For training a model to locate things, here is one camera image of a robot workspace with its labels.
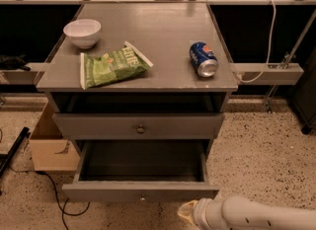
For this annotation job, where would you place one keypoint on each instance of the grey drawer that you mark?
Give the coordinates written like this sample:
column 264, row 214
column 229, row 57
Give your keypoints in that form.
column 139, row 126
column 141, row 170

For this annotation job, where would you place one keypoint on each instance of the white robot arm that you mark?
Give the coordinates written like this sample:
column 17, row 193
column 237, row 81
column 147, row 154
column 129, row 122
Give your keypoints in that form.
column 241, row 213

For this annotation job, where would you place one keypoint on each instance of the black bar on floor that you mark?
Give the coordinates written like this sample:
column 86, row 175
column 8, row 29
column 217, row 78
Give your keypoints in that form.
column 6, row 158

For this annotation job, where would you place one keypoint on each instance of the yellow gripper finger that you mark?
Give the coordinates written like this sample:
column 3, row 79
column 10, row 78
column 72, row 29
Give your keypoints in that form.
column 186, row 212

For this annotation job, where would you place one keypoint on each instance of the cardboard box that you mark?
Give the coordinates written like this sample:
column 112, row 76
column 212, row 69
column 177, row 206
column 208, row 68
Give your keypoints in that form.
column 50, row 150

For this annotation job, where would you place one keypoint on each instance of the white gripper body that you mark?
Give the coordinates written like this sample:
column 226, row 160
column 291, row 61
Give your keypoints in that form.
column 201, row 214

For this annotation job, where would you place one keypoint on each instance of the white ceramic bowl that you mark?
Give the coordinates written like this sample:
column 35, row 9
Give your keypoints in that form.
column 83, row 33

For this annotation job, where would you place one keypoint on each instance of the grey top drawer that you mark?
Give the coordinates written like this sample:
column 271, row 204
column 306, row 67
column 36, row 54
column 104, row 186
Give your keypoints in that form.
column 139, row 126

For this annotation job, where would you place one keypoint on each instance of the black object on rail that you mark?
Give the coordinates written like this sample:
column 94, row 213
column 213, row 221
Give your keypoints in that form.
column 13, row 63

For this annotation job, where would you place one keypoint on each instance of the green chip bag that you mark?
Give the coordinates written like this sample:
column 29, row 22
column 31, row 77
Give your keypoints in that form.
column 111, row 67

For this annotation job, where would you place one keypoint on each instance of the grey drawer cabinet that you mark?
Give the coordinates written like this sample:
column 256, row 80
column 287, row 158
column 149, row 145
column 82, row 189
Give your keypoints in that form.
column 164, row 33

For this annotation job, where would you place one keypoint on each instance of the blue soda can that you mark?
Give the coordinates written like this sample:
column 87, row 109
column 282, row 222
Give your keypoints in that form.
column 203, row 59

